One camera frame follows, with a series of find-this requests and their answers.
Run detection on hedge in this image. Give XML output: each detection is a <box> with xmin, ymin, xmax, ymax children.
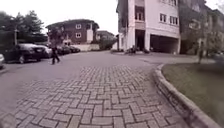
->
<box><xmin>98</xmin><ymin>38</ymin><xmax>118</xmax><ymax>51</ymax></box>

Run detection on low bushes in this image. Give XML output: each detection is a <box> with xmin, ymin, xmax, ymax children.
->
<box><xmin>124</xmin><ymin>45</ymin><xmax>151</xmax><ymax>55</ymax></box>

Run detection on grey brick paved road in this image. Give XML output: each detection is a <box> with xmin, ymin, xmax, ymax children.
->
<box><xmin>0</xmin><ymin>50</ymin><xmax>216</xmax><ymax>128</ymax></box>

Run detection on dark car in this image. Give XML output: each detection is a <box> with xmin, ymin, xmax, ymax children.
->
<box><xmin>68</xmin><ymin>45</ymin><xmax>82</xmax><ymax>54</ymax></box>
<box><xmin>56</xmin><ymin>45</ymin><xmax>72</xmax><ymax>56</ymax></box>

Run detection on brick house with dark roof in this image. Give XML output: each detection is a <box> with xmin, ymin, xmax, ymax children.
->
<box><xmin>45</xmin><ymin>18</ymin><xmax>100</xmax><ymax>46</ymax></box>

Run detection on tall white building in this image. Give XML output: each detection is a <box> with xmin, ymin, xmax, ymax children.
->
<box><xmin>115</xmin><ymin>0</ymin><xmax>183</xmax><ymax>55</ymax></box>

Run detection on person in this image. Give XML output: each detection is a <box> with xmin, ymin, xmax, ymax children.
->
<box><xmin>49</xmin><ymin>34</ymin><xmax>62</xmax><ymax>65</ymax></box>

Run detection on pale car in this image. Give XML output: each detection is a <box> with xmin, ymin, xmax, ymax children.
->
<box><xmin>34</xmin><ymin>44</ymin><xmax>54</xmax><ymax>59</ymax></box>

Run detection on stone kerb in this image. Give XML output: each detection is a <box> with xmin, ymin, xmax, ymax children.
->
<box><xmin>153</xmin><ymin>63</ymin><xmax>222</xmax><ymax>128</ymax></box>

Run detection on grass patch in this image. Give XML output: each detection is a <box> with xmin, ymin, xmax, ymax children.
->
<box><xmin>161</xmin><ymin>60</ymin><xmax>224</xmax><ymax>126</ymax></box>

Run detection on black car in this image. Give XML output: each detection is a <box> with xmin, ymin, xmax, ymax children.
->
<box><xmin>3</xmin><ymin>43</ymin><xmax>46</xmax><ymax>64</ymax></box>

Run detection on brown building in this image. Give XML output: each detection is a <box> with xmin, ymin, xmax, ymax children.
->
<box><xmin>178</xmin><ymin>0</ymin><xmax>224</xmax><ymax>56</ymax></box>

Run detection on dark green trees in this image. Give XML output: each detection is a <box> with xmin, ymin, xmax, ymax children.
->
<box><xmin>0</xmin><ymin>9</ymin><xmax>48</xmax><ymax>51</ymax></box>

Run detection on pole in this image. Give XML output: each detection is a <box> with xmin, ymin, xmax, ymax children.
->
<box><xmin>13</xmin><ymin>28</ymin><xmax>18</xmax><ymax>46</ymax></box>

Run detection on white car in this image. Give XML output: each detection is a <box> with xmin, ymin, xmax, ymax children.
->
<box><xmin>0</xmin><ymin>53</ymin><xmax>6</xmax><ymax>70</ymax></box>

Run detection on white wall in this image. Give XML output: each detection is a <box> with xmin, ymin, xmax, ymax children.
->
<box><xmin>71</xmin><ymin>43</ymin><xmax>101</xmax><ymax>52</ymax></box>

